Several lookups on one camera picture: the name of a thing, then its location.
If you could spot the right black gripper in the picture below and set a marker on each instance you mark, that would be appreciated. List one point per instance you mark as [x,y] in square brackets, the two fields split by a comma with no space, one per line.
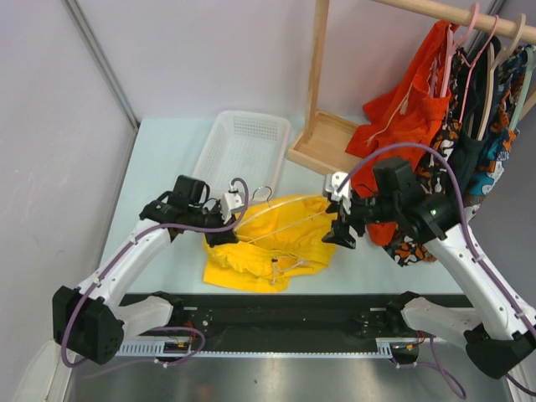
[339,232]

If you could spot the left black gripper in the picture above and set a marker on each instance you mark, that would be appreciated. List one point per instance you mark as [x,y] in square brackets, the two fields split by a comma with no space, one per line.
[223,233]

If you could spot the yellow clothes hanger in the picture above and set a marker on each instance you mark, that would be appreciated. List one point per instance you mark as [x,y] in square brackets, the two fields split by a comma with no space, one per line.
[289,219]

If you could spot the yellow shorts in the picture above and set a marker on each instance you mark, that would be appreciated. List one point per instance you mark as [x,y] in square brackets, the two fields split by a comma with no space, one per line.
[265,268]

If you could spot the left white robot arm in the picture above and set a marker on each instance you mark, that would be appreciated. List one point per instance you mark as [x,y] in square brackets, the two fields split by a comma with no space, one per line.
[89,320]

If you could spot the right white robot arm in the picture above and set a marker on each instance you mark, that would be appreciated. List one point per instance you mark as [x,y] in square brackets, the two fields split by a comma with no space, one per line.
[500,332]

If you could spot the black orange patterned shorts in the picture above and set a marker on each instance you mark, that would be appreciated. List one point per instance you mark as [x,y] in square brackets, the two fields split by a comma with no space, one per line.
[431,174]

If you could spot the beige hanger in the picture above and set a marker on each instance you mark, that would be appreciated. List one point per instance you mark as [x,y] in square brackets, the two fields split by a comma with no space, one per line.
[494,72]

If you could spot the blue patterned shorts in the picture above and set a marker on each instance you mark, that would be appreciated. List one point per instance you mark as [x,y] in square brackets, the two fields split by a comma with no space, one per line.
[498,146]

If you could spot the mint green hanger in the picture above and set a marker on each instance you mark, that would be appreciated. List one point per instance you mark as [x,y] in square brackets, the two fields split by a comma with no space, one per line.
[525,101]

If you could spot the white plastic basket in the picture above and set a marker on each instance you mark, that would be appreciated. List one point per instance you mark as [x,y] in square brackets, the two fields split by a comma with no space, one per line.
[243,144]

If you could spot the wooden clothes rack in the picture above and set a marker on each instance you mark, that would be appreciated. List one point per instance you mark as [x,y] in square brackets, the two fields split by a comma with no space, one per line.
[321,144]

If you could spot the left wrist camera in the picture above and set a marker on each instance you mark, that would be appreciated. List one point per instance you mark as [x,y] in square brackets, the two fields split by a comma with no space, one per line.
[231,203]

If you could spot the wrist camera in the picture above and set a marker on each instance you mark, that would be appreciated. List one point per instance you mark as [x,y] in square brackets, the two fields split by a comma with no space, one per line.
[336,188]
[231,203]

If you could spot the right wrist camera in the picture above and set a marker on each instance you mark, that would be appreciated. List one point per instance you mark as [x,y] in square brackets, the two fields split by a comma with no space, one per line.
[336,188]

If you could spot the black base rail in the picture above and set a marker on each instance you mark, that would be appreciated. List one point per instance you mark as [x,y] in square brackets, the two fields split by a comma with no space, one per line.
[276,323]

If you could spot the white cable duct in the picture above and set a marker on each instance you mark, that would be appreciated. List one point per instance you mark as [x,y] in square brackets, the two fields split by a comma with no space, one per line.
[172,348]

